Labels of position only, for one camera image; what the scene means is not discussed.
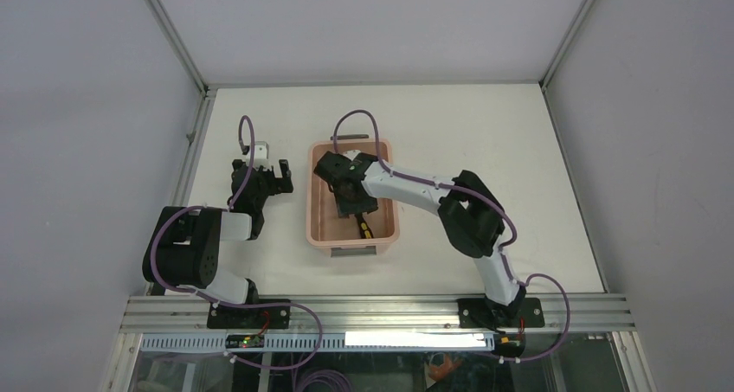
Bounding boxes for black yellow screwdriver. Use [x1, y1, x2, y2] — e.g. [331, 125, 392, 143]
[355, 214, 374, 239]

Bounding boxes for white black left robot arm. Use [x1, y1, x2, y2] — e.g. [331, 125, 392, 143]
[142, 159, 293, 305]

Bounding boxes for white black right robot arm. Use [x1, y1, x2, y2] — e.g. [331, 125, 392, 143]
[313, 151, 526, 319]

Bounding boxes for pink plastic bin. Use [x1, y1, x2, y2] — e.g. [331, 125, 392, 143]
[306, 135, 399, 258]

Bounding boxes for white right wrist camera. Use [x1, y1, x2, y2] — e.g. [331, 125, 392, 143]
[342, 150, 361, 160]

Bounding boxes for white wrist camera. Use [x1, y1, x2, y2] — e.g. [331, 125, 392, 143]
[342, 150, 361, 160]
[248, 141, 272, 170]

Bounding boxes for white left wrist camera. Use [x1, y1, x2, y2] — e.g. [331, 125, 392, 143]
[248, 141, 272, 170]

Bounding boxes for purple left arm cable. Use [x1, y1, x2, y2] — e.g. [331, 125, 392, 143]
[149, 114, 324, 372]

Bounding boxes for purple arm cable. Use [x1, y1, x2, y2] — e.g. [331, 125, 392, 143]
[149, 114, 324, 372]
[331, 109, 571, 363]

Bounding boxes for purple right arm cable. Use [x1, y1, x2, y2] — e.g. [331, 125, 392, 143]
[331, 109, 571, 363]

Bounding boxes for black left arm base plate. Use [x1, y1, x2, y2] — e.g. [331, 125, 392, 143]
[206, 299, 292, 331]

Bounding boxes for white slotted cable duct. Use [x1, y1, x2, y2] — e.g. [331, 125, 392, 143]
[140, 331, 494, 354]

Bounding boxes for aluminium mounting rail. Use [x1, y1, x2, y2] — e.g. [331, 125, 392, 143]
[119, 293, 636, 334]

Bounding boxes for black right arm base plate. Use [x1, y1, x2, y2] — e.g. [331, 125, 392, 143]
[456, 298, 545, 331]

